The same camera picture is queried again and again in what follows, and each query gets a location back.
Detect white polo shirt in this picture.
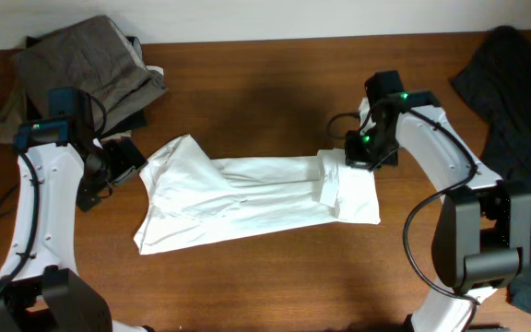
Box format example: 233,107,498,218
134,135,381,255

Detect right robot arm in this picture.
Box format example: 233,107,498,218
346,91,531,332

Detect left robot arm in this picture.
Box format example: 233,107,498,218
0,116,131,331

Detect folded beige garment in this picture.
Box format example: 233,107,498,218
0,36,165,147

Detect folded grey brown trousers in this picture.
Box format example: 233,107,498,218
13,16,167,133

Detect dark green black garment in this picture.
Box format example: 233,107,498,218
451,26,531,314

